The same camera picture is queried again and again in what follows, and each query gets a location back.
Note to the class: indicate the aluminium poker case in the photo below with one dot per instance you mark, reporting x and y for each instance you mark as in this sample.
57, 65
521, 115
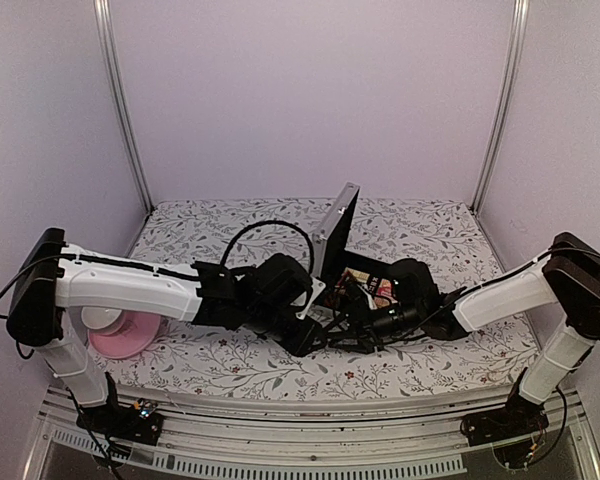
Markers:
333, 259

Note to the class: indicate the blue Texas Hold'em card deck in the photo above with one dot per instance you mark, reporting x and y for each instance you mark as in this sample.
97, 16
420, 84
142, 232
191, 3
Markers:
355, 280

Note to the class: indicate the right aluminium frame post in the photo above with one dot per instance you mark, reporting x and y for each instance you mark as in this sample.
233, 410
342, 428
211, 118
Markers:
511, 69

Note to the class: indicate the left aluminium frame post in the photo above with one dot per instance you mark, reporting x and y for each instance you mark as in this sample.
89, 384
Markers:
104, 24

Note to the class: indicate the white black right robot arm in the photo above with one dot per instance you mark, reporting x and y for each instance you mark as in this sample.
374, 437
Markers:
565, 278

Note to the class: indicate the floral patterned table mat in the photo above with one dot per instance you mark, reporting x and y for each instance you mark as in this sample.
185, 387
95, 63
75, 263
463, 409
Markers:
197, 360

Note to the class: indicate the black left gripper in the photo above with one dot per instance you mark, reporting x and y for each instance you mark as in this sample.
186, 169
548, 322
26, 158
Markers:
302, 345

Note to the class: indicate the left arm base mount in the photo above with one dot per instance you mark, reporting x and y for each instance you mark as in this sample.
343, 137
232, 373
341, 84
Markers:
139, 422

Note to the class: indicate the pink plate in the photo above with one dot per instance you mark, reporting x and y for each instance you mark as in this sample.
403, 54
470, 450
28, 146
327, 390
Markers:
136, 332

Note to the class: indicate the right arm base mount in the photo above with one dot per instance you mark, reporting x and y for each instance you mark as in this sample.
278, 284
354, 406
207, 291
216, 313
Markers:
516, 417

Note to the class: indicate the aluminium front rail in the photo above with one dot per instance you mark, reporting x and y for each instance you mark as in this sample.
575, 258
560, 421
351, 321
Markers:
207, 437

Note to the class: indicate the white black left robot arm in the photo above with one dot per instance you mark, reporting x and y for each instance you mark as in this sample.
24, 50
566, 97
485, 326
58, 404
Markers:
57, 276

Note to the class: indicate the white bowl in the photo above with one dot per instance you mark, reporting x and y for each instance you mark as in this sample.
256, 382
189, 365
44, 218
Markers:
102, 320

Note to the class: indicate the red Texas Hold'em card deck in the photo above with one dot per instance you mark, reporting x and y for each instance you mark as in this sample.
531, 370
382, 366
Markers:
383, 295

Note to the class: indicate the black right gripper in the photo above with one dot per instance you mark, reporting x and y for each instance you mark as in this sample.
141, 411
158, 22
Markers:
361, 329

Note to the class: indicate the aluminium frame post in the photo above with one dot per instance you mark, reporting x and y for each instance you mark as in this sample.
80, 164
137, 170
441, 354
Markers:
511, 69
104, 24

